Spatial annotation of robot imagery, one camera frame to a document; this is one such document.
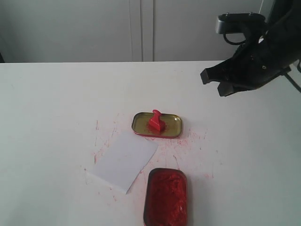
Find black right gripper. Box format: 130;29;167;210
200;21;301;97

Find red plastic stamp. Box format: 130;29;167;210
149;109;166;132

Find red ink tin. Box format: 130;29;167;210
143;168;188;226

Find gold tin lid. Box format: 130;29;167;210
132;112;183;138

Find white paper pad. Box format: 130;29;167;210
89;131;158;194

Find white cabinet doors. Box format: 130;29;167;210
0;0;273;63

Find black cable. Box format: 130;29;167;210
222;32;246;45

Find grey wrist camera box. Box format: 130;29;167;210
215;13;266;34

